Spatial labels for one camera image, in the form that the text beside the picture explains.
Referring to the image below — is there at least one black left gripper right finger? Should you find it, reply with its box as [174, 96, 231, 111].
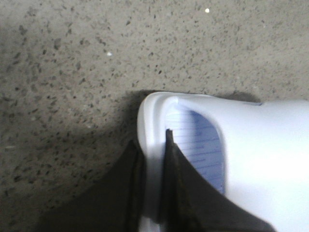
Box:
[159, 130, 275, 232]

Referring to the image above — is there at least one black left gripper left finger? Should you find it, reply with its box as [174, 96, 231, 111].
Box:
[36, 141, 144, 232]

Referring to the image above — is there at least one light blue slipper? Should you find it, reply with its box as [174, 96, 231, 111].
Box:
[137, 92, 309, 232]

